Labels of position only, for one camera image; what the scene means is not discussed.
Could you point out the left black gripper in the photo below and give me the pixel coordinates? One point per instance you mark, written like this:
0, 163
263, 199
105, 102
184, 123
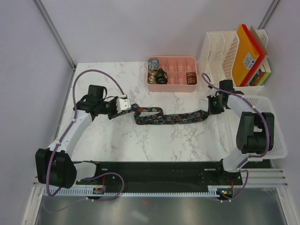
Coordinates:
115, 114

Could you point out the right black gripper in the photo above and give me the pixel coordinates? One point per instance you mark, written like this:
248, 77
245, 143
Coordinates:
211, 110

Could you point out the dark floral patterned tie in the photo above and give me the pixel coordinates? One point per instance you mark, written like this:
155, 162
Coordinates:
156, 116

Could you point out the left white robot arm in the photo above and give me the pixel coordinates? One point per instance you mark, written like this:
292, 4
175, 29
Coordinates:
54, 164

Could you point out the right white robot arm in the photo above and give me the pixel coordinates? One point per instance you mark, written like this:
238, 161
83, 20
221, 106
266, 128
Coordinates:
233, 162

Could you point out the red rolled tie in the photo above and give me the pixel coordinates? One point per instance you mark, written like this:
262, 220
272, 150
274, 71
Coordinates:
191, 78

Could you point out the white perforated plastic basket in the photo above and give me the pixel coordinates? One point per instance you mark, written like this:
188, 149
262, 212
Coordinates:
245, 131

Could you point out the beige floral rolled tie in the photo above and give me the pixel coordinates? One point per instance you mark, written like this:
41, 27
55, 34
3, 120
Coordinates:
152, 77

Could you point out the pink compartment organizer box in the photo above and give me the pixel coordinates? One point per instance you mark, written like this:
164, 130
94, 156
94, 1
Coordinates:
176, 68

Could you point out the black rolled tie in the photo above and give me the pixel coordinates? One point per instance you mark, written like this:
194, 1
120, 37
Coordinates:
161, 77

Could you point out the white file organizer rack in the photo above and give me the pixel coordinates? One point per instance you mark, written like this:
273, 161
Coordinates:
218, 55

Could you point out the green book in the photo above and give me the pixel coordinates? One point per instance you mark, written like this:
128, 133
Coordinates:
259, 78

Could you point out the grey rolled tie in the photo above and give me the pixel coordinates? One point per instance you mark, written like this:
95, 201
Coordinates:
153, 64

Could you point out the orange folder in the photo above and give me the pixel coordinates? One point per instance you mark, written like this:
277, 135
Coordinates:
246, 56

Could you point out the red folder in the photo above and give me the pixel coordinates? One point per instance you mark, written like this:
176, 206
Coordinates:
257, 64

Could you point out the brown cardboard folder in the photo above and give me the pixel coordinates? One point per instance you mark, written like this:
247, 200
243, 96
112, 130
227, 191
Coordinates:
261, 37

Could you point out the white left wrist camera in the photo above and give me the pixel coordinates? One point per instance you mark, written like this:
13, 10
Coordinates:
123, 103

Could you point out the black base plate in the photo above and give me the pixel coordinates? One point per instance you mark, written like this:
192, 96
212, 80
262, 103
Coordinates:
111, 179

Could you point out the white slotted cable duct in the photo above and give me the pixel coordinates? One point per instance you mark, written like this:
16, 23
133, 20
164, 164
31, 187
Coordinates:
99, 192

